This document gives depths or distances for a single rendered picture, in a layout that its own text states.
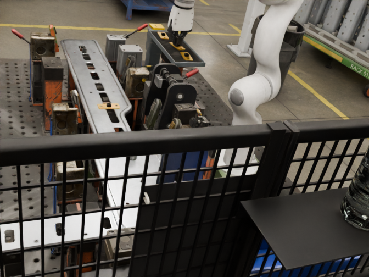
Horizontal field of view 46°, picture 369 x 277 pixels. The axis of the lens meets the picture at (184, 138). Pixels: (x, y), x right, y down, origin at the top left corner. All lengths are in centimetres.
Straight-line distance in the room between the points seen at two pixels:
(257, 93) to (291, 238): 106
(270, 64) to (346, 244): 108
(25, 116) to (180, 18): 88
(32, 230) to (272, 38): 100
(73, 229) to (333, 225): 71
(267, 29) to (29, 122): 119
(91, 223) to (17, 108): 119
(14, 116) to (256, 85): 117
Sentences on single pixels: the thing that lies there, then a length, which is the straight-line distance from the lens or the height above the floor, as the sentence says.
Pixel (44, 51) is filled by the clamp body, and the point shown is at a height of 99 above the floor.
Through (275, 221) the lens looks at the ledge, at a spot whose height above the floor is 143.
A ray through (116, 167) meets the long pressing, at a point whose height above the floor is 100.
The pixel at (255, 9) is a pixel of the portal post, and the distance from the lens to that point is 536.
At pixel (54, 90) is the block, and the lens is 197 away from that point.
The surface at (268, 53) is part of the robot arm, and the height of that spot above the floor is 132.
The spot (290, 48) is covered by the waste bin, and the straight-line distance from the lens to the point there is 432.
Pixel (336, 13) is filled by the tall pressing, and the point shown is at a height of 57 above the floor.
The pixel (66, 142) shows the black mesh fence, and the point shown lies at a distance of 50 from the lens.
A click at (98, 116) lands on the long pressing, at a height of 100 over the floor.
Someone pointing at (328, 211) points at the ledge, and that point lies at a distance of 70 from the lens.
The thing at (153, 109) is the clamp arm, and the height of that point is 107.
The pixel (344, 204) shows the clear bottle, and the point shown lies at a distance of 68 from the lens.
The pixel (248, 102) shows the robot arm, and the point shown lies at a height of 114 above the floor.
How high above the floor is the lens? 183
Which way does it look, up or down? 32 degrees down
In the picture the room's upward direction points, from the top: 11 degrees clockwise
